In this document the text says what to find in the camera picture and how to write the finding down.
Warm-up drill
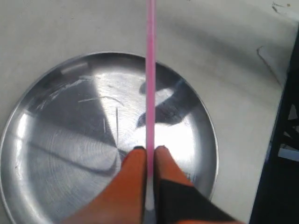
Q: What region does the thin pink stick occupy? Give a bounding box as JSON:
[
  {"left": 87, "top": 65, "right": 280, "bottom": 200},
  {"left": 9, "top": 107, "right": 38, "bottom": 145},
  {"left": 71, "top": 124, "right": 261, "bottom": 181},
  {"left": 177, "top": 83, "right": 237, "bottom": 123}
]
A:
[{"left": 145, "top": 0, "right": 156, "bottom": 211}]

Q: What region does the round steel plate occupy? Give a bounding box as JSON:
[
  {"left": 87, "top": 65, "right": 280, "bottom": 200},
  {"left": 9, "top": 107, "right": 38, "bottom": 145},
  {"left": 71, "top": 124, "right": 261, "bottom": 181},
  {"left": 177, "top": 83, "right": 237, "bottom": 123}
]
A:
[{"left": 0, "top": 52, "right": 218, "bottom": 224}]

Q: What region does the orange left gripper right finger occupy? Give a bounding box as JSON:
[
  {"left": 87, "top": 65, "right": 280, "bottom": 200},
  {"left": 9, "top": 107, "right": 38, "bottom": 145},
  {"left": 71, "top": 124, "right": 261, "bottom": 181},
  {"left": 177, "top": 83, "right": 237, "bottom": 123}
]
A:
[{"left": 154, "top": 146, "right": 240, "bottom": 224}]

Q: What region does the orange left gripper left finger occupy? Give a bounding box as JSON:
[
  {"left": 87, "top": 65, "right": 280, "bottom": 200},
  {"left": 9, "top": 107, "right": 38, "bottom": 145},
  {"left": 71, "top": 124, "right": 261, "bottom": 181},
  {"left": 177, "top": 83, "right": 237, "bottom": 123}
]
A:
[{"left": 63, "top": 147, "right": 147, "bottom": 224}]

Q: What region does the black metal stand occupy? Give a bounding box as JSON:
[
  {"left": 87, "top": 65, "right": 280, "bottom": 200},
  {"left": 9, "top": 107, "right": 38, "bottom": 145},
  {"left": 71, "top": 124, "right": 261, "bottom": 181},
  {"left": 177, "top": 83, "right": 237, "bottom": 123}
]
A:
[{"left": 249, "top": 39, "right": 299, "bottom": 224}]

